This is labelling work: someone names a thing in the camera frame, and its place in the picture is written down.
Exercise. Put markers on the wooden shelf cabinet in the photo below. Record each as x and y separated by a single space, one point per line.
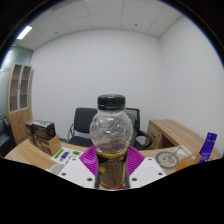
20 120

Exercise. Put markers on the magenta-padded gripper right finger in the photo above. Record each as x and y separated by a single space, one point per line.
146 170

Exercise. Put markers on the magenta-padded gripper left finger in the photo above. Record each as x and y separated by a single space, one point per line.
78 170

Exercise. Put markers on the white green printed leaflet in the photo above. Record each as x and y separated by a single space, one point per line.
65 155

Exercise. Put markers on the black mesh office chair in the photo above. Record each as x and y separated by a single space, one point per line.
141 135

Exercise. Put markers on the long ceiling light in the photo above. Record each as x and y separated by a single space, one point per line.
24 32

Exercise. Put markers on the small dark brown box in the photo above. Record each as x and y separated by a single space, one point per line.
29 133

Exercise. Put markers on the clear black-capped drink bottle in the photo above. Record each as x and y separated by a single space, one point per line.
111 133

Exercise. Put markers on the purple upright box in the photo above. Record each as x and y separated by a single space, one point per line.
208 146

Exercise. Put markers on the white sheet with round print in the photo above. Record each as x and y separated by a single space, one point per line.
166 159

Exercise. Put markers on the black visitor chair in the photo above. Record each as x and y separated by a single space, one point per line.
81 121

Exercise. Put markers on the large dark brown box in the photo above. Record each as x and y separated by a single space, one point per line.
43 129

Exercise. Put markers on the black armchair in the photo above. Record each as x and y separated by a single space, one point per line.
6 140

